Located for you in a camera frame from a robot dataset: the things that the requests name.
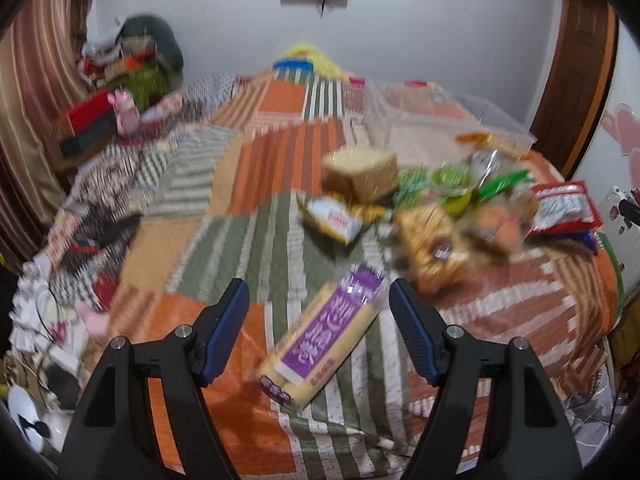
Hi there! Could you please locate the purple yellow biscuit pack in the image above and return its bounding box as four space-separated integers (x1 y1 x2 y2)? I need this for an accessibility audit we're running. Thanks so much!
256 263 387 408

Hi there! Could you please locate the yellow white snack packet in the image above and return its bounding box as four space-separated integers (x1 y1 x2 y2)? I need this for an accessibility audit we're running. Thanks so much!
296 195 392 247

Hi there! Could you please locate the blue snack bag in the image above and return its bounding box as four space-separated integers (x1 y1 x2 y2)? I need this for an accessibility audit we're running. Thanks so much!
528 231 598 256

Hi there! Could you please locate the orange cracker pack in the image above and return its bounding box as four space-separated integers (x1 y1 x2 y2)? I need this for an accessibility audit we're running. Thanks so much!
393 203 470 295

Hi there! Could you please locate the orange buns clear bag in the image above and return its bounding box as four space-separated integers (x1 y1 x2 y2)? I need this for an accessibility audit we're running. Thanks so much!
461 188 538 258

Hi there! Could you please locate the red black box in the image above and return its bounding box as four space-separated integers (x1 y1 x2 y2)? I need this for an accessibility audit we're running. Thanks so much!
53 90 117 158

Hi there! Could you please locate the patchwork striped bedspread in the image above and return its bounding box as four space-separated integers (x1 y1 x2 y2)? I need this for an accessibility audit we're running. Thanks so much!
12 70 620 479

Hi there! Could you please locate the sliced bread loaf bag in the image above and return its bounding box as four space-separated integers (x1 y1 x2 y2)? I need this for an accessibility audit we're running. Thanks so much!
322 146 399 204

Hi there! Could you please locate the striped brown curtain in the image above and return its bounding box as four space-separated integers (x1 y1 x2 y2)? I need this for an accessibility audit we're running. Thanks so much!
1 0 92 269

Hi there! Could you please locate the green jelly cup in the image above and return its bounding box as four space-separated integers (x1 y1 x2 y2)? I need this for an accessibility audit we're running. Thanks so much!
431 164 477 217

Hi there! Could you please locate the wooden door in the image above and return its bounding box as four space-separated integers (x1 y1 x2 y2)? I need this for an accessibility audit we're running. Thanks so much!
530 0 618 178

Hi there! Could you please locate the white desk fan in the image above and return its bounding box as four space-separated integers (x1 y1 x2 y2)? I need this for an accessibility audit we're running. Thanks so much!
8 386 72 456

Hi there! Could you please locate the red white snack bag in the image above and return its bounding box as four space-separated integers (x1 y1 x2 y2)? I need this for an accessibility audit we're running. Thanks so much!
528 181 603 236

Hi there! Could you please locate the colourful yellow blanket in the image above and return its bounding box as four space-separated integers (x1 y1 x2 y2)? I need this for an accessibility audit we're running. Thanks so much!
272 44 352 81

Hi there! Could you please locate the clothes pile with green bag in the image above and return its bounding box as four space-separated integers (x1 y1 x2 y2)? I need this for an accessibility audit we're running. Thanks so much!
77 14 184 112

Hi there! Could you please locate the green snack packet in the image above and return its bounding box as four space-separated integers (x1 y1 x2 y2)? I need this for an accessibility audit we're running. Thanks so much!
392 167 437 209

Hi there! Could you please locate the pink plush toy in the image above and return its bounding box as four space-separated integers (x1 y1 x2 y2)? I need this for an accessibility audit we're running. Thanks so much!
107 89 140 136

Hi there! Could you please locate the clear plastic storage bin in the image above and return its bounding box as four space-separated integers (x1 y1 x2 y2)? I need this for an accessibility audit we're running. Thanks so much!
363 80 535 166

